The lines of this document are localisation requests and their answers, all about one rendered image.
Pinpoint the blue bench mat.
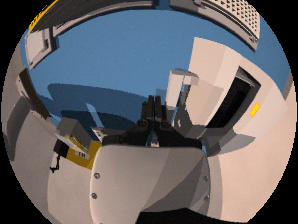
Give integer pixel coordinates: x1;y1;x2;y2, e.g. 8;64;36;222
19;0;290;143

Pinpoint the yellow open-top bin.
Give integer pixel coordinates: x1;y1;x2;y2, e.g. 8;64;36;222
66;141;102;170

